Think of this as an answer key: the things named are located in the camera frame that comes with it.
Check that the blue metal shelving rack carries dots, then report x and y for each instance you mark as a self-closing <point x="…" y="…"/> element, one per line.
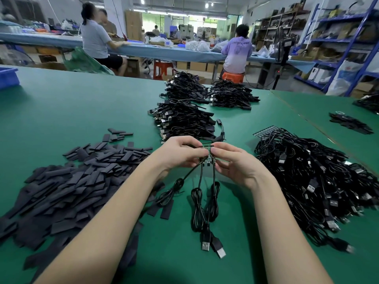
<point x="340" y="17"/>

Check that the white plastic bag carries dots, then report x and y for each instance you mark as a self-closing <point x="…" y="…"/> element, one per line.
<point x="345" y="79"/>

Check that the open cardboard box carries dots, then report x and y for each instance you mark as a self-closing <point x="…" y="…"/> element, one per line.
<point x="50" y="66"/>

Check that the green plastic bag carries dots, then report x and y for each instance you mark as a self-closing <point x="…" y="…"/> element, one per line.
<point x="87" y="62"/>

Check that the blue plastic bin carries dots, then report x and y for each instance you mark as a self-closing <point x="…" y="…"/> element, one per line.
<point x="8" y="78"/>

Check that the dark storage shelf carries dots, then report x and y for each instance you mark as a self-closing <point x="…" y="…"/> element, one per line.
<point x="278" y="25"/>

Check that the person's right hand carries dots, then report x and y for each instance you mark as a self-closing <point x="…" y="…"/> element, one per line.
<point x="241" y="165"/>

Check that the pile of black sleeve strips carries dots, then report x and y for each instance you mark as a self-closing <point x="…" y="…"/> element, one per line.
<point x="59" y="192"/>

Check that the orange plastic stool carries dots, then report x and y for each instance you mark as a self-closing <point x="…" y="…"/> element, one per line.
<point x="233" y="77"/>

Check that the red plastic stool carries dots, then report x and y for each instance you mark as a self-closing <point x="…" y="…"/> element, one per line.
<point x="163" y="69"/>

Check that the black tripod stand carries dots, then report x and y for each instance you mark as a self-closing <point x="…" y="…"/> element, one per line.
<point x="284" y="51"/>

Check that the long blue work table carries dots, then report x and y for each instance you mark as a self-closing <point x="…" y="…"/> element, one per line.
<point x="41" y="42"/>

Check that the person's left forearm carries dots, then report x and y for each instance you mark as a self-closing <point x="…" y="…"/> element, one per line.
<point x="92" y="236"/>

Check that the person's right forearm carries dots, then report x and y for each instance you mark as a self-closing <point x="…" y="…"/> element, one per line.
<point x="293" y="239"/>

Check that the person's left hand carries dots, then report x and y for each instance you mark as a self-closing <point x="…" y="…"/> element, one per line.
<point x="175" y="153"/>

